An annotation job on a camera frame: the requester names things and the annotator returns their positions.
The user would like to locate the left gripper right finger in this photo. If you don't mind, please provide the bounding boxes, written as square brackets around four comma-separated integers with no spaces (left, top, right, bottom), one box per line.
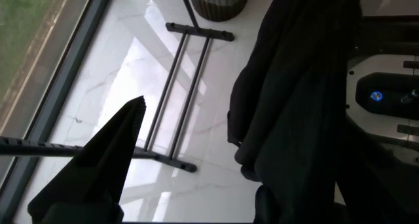
[335,118,419,224]

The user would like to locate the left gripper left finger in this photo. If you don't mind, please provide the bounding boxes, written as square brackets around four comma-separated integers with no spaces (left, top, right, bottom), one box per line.
[27,95,147,223]

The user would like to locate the black garment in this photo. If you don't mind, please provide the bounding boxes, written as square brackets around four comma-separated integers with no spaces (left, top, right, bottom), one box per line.
[227,0,365,224]

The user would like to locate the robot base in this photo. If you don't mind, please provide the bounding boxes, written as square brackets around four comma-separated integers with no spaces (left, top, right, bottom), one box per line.
[345,0,419,168]

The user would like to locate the black clothes rack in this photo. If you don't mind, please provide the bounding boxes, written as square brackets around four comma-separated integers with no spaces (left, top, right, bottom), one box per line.
[0,0,236,174]

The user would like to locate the white laundry basket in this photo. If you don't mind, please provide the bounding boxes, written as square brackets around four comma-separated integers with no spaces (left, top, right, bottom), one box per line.
[185,0,251,23]

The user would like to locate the window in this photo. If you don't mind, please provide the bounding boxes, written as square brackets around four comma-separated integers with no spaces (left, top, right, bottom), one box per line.
[0,0,125,215]

